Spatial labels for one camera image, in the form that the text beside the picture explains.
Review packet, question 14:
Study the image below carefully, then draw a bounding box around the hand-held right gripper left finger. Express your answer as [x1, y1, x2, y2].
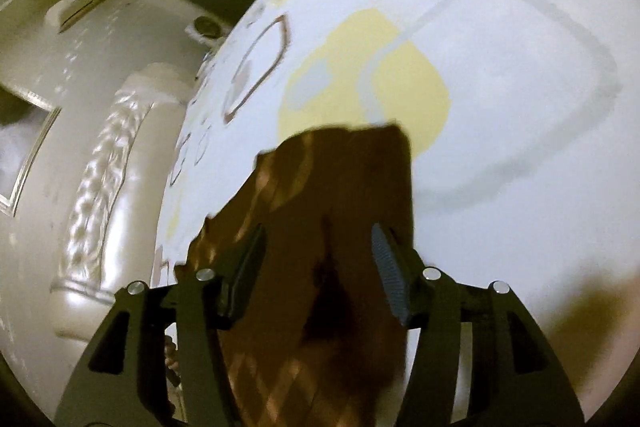
[55, 223, 268, 427]

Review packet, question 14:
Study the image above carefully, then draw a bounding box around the white air conditioner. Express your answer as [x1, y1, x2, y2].
[45, 0, 126, 32]

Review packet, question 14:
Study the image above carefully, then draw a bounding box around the framed wall picture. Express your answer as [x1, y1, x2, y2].
[0, 99, 63, 215]

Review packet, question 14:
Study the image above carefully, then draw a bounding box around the white patterned bed sheet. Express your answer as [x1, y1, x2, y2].
[155, 0, 640, 408]

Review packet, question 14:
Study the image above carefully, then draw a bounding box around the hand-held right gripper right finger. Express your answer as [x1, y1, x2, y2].
[371, 223, 586, 427]

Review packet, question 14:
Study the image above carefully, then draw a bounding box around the brown plaid sweater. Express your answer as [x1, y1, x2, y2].
[174, 121, 416, 427]

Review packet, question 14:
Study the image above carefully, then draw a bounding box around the cream tufted headboard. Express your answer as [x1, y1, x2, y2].
[50, 62, 201, 343]

